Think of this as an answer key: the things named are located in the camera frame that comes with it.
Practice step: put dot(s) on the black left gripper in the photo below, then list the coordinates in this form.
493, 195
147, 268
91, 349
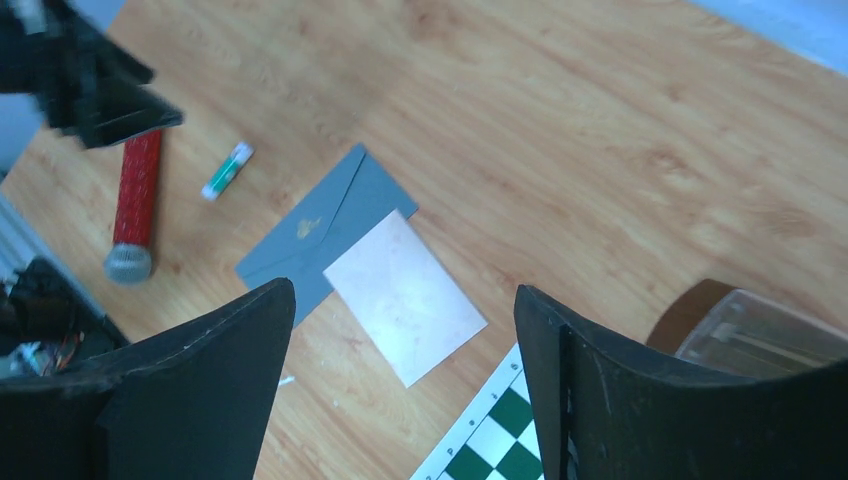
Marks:
83, 83

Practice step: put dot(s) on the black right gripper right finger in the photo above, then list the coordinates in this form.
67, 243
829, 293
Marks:
608, 407

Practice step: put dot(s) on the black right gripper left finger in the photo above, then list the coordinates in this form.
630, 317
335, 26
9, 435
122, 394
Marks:
192, 402

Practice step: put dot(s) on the green white glue stick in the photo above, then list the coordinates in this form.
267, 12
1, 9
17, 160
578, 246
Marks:
228, 170

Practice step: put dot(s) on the cream pink envelope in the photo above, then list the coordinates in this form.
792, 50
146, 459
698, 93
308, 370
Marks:
411, 308

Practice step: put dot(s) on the grey envelope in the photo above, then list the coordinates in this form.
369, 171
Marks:
356, 195

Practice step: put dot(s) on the green white chessboard mat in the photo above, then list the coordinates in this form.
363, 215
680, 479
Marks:
495, 436

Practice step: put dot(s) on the wooden metronome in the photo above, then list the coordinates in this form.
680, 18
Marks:
733, 330

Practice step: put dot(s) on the red microphone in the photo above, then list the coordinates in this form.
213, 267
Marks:
130, 260

